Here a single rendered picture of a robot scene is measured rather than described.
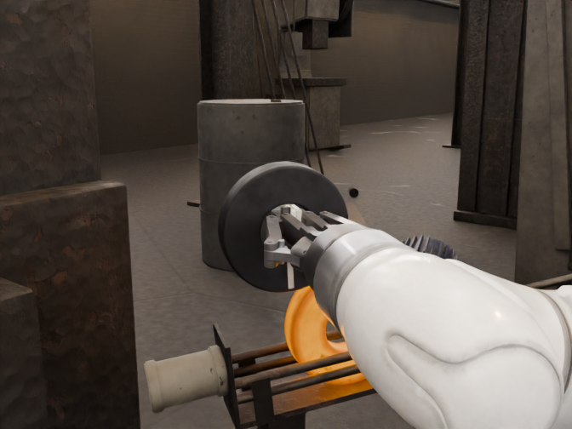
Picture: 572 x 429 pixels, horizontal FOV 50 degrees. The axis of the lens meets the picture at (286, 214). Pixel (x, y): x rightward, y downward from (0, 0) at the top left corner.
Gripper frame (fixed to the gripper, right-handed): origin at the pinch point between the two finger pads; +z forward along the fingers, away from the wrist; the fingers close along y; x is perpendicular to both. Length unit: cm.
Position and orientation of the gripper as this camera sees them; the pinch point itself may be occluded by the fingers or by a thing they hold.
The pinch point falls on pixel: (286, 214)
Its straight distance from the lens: 71.9
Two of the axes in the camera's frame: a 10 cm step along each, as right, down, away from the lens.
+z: -3.1, -2.6, 9.1
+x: 0.1, -9.6, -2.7
